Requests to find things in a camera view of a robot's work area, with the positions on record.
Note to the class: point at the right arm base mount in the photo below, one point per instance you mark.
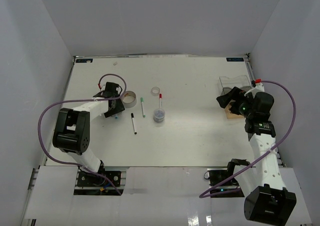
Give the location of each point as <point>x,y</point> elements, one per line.
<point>232,188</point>

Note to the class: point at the black capped white marker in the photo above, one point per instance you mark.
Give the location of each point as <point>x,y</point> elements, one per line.
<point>133,123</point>

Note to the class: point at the green capped white marker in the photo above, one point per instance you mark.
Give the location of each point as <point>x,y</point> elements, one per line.
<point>142,107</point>

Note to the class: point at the clear tiered desk organizer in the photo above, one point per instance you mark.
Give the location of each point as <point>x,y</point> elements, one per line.
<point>226,84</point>

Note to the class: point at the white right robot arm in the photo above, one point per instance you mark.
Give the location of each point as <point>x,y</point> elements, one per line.
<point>267,199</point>

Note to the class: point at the clear cup of paperclips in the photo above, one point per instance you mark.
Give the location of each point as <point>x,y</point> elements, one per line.
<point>159,115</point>

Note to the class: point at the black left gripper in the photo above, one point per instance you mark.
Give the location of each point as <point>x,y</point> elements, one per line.
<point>119,107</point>

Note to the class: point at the blue label sticker right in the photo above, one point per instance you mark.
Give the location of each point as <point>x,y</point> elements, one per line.
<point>234,59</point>

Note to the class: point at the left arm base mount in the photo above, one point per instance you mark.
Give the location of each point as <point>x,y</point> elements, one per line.
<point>92,185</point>

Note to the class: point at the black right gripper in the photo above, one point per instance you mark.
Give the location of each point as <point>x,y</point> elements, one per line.
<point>224,99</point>

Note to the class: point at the red capped white marker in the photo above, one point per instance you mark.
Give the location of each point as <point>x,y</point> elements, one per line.
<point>160,101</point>

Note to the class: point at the large clear tape roll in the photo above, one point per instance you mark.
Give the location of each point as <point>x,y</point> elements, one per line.
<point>129,99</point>

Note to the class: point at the small clear tape roll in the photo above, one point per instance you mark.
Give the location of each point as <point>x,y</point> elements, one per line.
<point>155,91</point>

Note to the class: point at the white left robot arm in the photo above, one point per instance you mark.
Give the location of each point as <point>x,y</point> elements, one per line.
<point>72,130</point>

